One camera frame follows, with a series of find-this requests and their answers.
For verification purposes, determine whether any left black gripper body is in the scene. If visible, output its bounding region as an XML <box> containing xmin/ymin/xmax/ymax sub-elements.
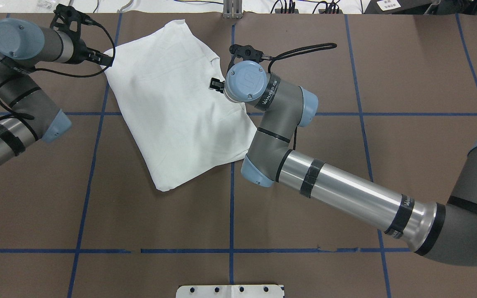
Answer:
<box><xmin>71</xmin><ymin>37</ymin><xmax>102</xmax><ymax>65</ymax></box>

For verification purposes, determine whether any white printed t-shirt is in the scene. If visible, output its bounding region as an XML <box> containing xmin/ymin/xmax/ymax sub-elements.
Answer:
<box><xmin>105</xmin><ymin>19</ymin><xmax>257</xmax><ymax>191</ymax></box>

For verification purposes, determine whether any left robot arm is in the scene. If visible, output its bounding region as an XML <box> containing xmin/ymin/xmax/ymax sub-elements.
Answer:
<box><xmin>0</xmin><ymin>15</ymin><xmax>115</xmax><ymax>166</ymax></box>

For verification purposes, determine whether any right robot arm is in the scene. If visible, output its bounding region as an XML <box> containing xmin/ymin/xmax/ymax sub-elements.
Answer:
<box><xmin>210</xmin><ymin>60</ymin><xmax>477</xmax><ymax>267</ymax></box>

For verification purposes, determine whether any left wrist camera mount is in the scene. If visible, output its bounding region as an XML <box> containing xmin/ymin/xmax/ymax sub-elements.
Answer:
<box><xmin>49</xmin><ymin>3</ymin><xmax>99</xmax><ymax>34</ymax></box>

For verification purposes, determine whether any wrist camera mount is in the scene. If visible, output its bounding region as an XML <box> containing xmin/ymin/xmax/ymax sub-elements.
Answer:
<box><xmin>228</xmin><ymin>44</ymin><xmax>273</xmax><ymax>69</ymax></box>
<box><xmin>49</xmin><ymin>3</ymin><xmax>99</xmax><ymax>34</ymax></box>

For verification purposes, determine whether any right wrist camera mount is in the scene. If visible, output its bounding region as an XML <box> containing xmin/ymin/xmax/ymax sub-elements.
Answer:
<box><xmin>228</xmin><ymin>44</ymin><xmax>273</xmax><ymax>69</ymax></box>

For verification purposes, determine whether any aluminium frame post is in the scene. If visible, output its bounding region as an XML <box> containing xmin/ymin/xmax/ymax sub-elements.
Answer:
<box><xmin>223</xmin><ymin>0</ymin><xmax>243</xmax><ymax>19</ymax></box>

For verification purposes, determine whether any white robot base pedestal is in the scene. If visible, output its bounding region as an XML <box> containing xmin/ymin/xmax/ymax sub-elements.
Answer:
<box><xmin>176</xmin><ymin>284</ymin><xmax>286</xmax><ymax>298</ymax></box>

